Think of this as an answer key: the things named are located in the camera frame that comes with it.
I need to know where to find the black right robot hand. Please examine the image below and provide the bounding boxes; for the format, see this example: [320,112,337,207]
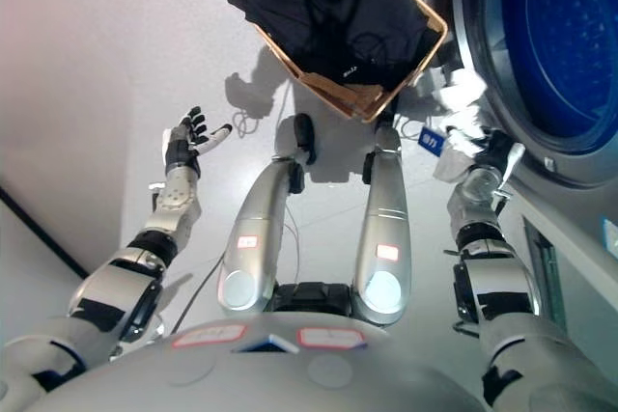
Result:
[445,124,526,182]

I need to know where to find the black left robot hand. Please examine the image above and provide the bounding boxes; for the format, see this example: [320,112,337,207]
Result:
[162,105,235,178]

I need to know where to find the white cloth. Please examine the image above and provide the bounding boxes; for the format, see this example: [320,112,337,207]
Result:
[416,68,490,185]

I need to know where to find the brown cardboard basket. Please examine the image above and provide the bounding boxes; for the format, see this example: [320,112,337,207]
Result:
[252,0,450,124]

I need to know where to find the black clothes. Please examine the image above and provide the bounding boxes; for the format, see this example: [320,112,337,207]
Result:
[227,0,441,93]

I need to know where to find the blue paper tag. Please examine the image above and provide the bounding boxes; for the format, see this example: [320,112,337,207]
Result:
[418,125,445,158]

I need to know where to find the silver robot torso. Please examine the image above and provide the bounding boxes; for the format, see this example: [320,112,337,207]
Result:
[0,280,487,412]

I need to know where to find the thin floor cable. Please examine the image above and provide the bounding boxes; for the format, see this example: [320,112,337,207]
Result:
[230,78,301,139]

